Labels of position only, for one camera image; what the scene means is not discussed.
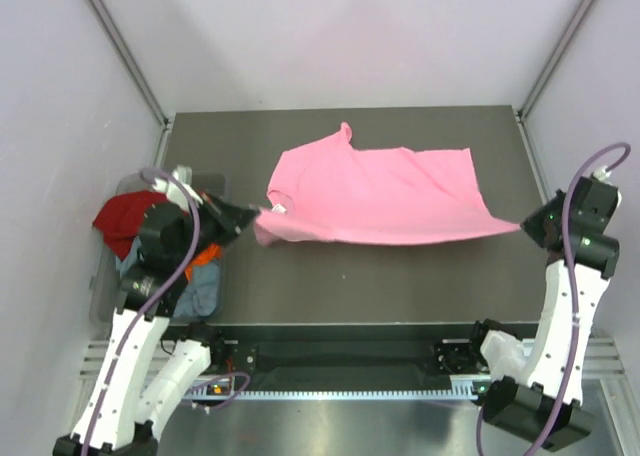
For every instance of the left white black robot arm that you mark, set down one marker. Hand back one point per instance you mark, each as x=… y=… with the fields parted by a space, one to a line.
x=127 y=412

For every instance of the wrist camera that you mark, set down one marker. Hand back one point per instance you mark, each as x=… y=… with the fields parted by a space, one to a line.
x=593 y=204
x=178 y=190

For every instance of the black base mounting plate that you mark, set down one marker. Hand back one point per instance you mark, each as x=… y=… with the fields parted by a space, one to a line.
x=440 y=357

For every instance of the orange t shirt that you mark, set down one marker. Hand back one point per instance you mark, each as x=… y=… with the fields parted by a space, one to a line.
x=208 y=255

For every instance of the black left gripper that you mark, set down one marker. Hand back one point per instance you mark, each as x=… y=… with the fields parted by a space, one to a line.
x=230 y=219

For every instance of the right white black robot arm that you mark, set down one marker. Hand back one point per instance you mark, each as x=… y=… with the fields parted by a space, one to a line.
x=536 y=393

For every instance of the pink t shirt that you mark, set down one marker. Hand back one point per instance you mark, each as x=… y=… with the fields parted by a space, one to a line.
x=328 y=191

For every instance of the red t shirt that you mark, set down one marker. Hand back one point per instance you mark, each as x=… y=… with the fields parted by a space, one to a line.
x=120 y=218

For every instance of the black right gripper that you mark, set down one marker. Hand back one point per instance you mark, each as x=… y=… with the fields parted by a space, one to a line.
x=531 y=223

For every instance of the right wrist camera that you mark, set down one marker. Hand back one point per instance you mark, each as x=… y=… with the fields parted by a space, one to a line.
x=593 y=204

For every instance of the grey blue t shirt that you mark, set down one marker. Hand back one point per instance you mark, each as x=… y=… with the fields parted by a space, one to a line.
x=183 y=301

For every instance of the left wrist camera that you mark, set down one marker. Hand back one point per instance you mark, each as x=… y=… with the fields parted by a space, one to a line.
x=178 y=190

